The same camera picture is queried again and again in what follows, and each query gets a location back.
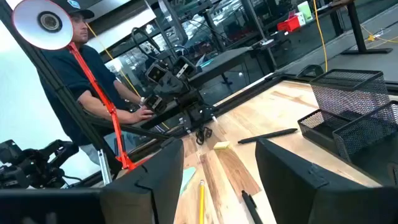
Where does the black cable bundle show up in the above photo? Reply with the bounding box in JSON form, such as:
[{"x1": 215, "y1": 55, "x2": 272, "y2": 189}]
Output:
[{"x1": 195, "y1": 126, "x2": 213, "y2": 146}]

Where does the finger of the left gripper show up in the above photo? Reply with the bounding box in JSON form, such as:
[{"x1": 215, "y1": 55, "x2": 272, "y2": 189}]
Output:
[
  {"x1": 144, "y1": 61, "x2": 170, "y2": 84},
  {"x1": 144, "y1": 93, "x2": 168, "y2": 114}
]

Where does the black pen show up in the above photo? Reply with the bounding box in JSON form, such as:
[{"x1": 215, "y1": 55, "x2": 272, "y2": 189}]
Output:
[
  {"x1": 241, "y1": 190, "x2": 264, "y2": 224},
  {"x1": 238, "y1": 128, "x2": 299, "y2": 145}
]

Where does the green plastic container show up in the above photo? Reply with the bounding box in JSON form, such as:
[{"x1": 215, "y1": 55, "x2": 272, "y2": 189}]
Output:
[{"x1": 297, "y1": 1, "x2": 313, "y2": 22}]

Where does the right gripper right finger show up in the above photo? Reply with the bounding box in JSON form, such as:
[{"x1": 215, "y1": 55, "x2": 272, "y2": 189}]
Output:
[{"x1": 254, "y1": 138, "x2": 374, "y2": 224}]

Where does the red plastic bin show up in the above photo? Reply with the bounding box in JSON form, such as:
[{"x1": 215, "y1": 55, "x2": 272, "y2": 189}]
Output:
[{"x1": 276, "y1": 15, "x2": 301, "y2": 33}]

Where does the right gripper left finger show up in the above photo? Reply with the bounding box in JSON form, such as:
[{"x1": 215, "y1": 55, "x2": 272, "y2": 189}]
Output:
[{"x1": 101, "y1": 138, "x2": 185, "y2": 224}]

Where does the yellow pencil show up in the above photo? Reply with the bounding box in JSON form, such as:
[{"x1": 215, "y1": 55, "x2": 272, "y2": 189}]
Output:
[{"x1": 198, "y1": 179, "x2": 206, "y2": 224}]

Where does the black desk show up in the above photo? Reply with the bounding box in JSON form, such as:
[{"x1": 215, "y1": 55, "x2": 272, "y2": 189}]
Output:
[{"x1": 186, "y1": 46, "x2": 278, "y2": 91}]

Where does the yellow cable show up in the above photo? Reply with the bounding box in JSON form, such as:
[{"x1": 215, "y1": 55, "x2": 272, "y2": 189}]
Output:
[
  {"x1": 312, "y1": 0, "x2": 329, "y2": 73},
  {"x1": 85, "y1": 23, "x2": 141, "y2": 97}
]

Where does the red desk lamp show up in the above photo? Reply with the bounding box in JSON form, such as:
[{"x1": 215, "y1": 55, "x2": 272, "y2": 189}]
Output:
[{"x1": 11, "y1": 0, "x2": 147, "y2": 171}]

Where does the blue sticky note pad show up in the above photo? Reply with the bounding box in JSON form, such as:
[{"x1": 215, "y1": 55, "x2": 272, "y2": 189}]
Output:
[{"x1": 179, "y1": 166, "x2": 197, "y2": 196}]

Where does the black pedestal table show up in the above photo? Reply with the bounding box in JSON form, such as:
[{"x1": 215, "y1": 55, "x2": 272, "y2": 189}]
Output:
[{"x1": 323, "y1": 0, "x2": 394, "y2": 55}]

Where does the black mechanical equipment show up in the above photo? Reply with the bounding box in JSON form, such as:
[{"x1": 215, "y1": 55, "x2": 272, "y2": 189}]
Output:
[{"x1": 0, "y1": 139, "x2": 80, "y2": 189}]

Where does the black mesh desk organizer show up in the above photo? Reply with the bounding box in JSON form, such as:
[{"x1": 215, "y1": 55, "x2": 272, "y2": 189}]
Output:
[{"x1": 297, "y1": 68, "x2": 398, "y2": 187}]

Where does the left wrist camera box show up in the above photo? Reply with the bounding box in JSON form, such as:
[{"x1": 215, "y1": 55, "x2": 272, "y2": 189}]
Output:
[{"x1": 172, "y1": 55, "x2": 197, "y2": 78}]

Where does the person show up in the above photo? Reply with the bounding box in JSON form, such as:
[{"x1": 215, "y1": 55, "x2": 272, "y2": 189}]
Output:
[{"x1": 36, "y1": 0, "x2": 156, "y2": 166}]

